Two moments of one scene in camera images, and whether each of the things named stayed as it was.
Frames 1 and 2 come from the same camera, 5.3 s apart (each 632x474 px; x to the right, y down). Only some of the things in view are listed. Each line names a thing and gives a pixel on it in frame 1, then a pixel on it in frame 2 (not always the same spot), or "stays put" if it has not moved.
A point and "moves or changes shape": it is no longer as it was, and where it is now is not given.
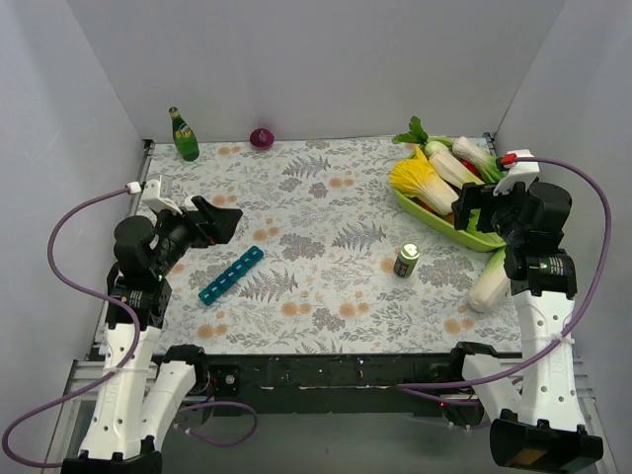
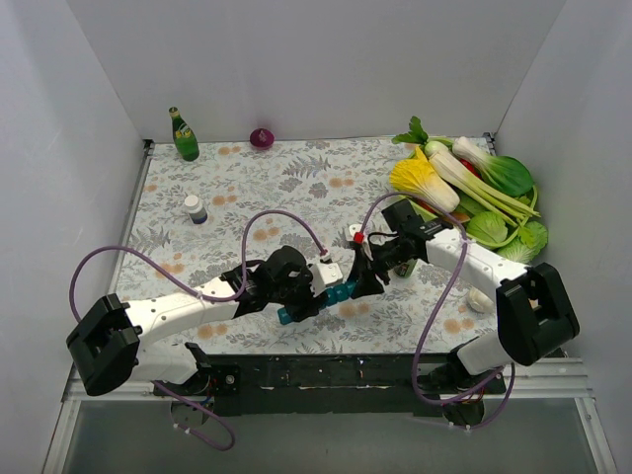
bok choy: [487, 164] stays put
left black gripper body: [198, 223] -> [306, 303]
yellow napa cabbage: [416, 178] stays put
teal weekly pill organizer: [253, 257] moves or changes shape
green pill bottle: [406, 261] stays put
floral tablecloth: [324, 260] stays put
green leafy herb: [416, 134] stays put
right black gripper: [485, 212] -> [377, 264]
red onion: [262, 137] stays put
